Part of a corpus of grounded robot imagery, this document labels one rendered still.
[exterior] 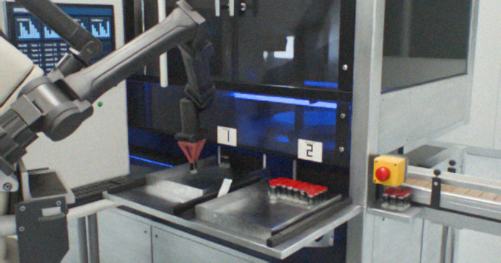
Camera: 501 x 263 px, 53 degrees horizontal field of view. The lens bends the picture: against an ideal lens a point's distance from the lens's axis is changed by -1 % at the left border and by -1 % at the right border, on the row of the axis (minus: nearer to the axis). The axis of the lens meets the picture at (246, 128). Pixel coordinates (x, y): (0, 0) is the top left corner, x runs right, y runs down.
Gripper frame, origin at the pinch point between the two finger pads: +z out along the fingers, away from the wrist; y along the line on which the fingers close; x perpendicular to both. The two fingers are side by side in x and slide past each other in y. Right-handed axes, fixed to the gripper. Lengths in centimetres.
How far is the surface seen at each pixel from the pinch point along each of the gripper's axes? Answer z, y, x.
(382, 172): -2, 1, -60
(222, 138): -2.0, 18.5, -0.8
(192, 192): 7.2, -9.8, -5.2
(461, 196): 6, 11, -80
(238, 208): 9.0, -12.1, -21.8
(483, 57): 20, 473, -74
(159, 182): 6.9, -6.3, 9.7
